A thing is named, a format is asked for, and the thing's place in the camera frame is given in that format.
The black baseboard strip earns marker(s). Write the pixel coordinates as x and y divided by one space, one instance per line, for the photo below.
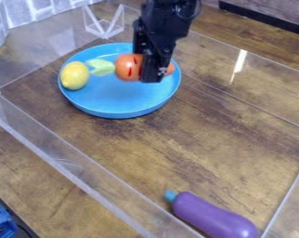
261 17

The purple toy eggplant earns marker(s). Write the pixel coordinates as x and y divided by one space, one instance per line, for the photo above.
218 223

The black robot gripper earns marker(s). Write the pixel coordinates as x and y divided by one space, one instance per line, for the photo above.
162 24

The blue device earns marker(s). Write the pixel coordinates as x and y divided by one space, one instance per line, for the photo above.
8 227

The clear acrylic barrier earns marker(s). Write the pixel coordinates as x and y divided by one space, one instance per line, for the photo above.
124 201

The orange toy carrot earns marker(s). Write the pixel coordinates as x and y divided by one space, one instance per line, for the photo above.
125 67

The yellow toy lemon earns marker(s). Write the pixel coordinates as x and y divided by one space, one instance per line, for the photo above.
74 75

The blue round tray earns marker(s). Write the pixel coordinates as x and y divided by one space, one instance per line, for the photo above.
110 98

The white curtain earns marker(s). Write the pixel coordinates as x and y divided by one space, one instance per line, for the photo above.
20 12

